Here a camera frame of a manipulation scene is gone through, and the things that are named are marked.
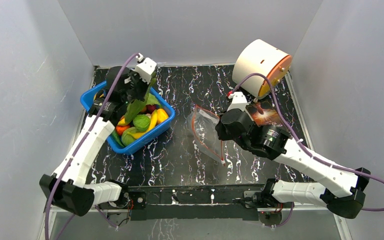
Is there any green leaf vegetable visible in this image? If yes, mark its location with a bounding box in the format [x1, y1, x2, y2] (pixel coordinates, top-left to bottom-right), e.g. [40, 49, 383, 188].
[124, 72, 162, 124]

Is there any clear zip top bag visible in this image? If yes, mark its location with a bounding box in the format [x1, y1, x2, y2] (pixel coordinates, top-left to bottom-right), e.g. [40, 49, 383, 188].
[187, 104, 226, 166]

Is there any yellow bell pepper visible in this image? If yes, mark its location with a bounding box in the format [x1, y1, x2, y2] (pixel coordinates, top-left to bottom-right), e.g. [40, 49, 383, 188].
[156, 108, 169, 124]

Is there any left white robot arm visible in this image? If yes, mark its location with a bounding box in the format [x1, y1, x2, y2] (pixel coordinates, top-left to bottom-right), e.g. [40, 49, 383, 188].
[39, 61, 156, 216]

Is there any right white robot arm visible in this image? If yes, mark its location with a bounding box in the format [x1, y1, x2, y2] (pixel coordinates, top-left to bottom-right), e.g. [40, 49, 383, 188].
[215, 108, 369, 219]

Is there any dark book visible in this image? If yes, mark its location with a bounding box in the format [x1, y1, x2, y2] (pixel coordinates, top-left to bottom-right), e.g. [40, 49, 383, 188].
[246, 100, 283, 127]

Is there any yellow banana bunch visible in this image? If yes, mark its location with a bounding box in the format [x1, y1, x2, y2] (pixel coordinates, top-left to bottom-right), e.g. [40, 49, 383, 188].
[128, 110, 157, 139]

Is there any blue plastic basket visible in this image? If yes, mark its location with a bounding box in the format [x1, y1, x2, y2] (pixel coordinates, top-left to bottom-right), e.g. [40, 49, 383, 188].
[79, 80, 176, 156]

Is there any white cylindrical container orange lid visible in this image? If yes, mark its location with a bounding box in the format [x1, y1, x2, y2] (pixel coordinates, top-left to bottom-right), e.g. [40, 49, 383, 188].
[232, 39, 293, 99]

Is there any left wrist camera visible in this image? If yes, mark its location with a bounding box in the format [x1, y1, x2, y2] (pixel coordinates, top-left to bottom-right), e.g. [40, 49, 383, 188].
[134, 54, 157, 85]

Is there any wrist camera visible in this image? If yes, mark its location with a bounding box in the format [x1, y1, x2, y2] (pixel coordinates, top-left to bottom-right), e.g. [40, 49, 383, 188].
[134, 54, 157, 85]
[227, 91, 249, 112]

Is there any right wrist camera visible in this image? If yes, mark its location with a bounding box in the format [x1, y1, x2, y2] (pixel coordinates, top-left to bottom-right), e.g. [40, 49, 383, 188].
[227, 91, 249, 112]

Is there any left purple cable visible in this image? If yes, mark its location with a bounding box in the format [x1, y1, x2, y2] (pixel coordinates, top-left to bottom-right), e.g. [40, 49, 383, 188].
[43, 52, 143, 240]

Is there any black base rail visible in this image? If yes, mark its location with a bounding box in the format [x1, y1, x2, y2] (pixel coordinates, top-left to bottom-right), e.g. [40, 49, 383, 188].
[105, 183, 284, 222]

